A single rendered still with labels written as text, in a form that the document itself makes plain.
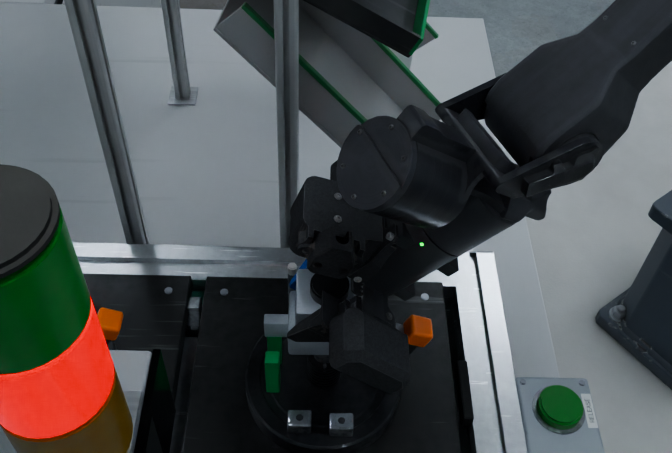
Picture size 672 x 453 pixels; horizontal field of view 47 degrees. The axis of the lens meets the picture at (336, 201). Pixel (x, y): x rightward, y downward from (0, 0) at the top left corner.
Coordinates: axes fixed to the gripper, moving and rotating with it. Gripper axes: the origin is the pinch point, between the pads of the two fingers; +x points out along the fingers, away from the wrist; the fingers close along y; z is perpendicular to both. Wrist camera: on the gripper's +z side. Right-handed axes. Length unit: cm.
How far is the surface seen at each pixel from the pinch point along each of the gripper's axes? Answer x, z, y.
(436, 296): 3.1, -18.2, -10.0
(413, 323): -2.1, -8.2, 0.1
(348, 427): 6.3, -8.9, 5.9
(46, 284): -15.7, 25.8, 20.0
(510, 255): 3.7, -34.4, -24.1
